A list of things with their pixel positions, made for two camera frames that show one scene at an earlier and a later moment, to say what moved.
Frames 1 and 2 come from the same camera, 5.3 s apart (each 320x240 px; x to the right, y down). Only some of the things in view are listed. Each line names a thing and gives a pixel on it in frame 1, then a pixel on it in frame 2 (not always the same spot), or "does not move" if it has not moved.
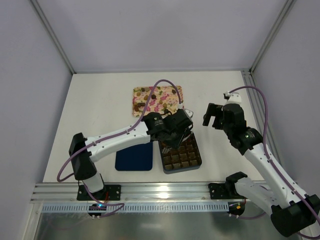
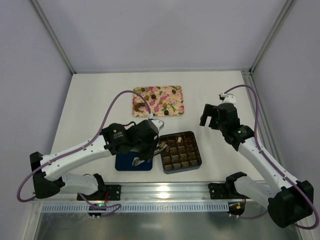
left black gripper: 180,135 -> 149,148
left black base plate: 108,192 does not move
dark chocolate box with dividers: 186,157 does not move
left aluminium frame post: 50,30 does not move
